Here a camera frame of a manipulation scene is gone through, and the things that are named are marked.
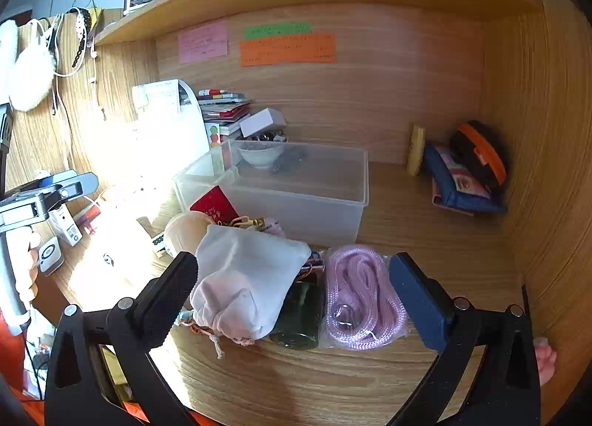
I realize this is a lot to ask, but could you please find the person's left hand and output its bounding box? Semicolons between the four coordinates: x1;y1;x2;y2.
16;229;43;311

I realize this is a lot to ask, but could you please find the white file holder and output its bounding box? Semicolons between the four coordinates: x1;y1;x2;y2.
132;79;211;168

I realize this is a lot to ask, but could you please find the pink wallet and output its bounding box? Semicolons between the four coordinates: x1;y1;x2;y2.
431;176;475;217

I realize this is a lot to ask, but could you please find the wooden desktop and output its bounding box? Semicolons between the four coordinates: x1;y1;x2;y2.
46;160;530;426

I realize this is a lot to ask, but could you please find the black and orange case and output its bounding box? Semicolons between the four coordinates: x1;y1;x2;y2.
450;120;508;193

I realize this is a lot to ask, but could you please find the person's right hand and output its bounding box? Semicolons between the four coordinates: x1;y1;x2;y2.
534;338;559;386

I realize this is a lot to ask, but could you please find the white earphone cable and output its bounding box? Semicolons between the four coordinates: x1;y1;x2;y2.
32;14;105;122

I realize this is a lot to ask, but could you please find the dark green glass bottle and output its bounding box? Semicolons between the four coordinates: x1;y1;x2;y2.
269;282;325;351

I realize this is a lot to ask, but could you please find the pink rope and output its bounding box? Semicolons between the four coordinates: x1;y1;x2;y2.
321;245;410;353

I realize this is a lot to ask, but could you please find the small white charger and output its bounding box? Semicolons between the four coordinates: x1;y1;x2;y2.
37;236;65;275

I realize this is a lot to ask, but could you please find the stack of booklets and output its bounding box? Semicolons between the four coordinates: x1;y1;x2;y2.
196;89;253;135

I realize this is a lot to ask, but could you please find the clear plastic storage box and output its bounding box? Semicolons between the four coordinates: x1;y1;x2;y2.
172;138;370;246

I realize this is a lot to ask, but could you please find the red cloth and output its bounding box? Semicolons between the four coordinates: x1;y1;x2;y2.
0;315;47;426

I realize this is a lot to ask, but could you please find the pink paper note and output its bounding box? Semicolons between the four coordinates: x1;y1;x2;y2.
178;21;229;65

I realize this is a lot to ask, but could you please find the white fluffy pom-pom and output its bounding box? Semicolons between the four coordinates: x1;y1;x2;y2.
0;19;57;111

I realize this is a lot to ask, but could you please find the black beaded headband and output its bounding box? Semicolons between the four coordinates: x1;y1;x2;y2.
55;0;95;79

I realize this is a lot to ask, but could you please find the white bowl of beads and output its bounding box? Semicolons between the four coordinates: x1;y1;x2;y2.
237;139;285;170

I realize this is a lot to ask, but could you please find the red envelope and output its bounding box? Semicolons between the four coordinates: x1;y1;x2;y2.
189;186;241;226

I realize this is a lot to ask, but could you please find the blue pencil case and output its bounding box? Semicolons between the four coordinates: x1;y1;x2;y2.
424;145;507;215

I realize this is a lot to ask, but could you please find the white printed box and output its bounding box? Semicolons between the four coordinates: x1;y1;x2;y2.
48;205;85;246

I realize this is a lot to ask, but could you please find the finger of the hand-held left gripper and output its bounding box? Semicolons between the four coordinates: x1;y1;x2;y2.
28;185;64;216
58;171;100;200

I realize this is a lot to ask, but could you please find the gold tassel cord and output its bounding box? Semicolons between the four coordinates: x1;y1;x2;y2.
219;216;266;233

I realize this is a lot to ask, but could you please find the orange paper note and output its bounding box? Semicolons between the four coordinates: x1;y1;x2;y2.
239;33;337;67

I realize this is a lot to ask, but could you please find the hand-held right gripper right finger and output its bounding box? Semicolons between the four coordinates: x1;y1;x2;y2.
386;253;542;426

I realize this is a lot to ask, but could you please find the white drawstring pouch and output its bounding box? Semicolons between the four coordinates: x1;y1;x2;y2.
189;224;312;358

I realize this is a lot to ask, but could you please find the pink round ornament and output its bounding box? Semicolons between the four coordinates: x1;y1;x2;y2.
164;212;216;258

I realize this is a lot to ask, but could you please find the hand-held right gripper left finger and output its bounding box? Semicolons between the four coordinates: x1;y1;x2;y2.
44;250;199;426

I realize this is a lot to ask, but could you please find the green paper note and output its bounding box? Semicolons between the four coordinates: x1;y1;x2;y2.
244;21;312;41

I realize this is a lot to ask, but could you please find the small white box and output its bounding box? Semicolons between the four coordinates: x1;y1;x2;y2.
239;108;287;138

